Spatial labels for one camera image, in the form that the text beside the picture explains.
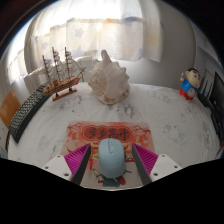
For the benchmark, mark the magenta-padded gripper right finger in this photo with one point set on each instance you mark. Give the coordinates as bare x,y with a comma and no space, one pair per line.
146,160

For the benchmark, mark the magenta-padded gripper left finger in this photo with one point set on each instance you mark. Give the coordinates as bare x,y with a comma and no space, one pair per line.
77,159

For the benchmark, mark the light blue computer mouse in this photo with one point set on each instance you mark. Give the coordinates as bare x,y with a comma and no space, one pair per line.
111,160

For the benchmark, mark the red printed mouse pad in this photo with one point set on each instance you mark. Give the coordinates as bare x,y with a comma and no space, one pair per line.
106,131

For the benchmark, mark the white printed tablecloth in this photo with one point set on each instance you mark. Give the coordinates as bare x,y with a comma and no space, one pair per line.
166,126

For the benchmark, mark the black computer keyboard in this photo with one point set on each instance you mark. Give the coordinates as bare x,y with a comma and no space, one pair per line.
28,111

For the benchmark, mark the wooden model sailing ship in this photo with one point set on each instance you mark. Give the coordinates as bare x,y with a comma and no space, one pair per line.
63,81

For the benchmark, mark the large white conch shell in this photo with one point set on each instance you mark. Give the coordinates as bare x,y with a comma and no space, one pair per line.
108,81

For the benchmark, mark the orange wooden chair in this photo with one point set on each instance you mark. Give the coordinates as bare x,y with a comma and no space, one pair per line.
9,108

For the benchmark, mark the cartoon boy figurine clock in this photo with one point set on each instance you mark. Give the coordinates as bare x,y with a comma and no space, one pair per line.
190,85

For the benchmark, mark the white radiator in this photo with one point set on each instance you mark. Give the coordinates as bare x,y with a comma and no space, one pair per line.
33,78

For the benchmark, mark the black computer monitor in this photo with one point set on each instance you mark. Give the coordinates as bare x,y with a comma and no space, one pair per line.
218,96

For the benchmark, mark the white star-printed curtain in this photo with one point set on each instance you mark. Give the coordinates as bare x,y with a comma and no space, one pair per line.
100,36

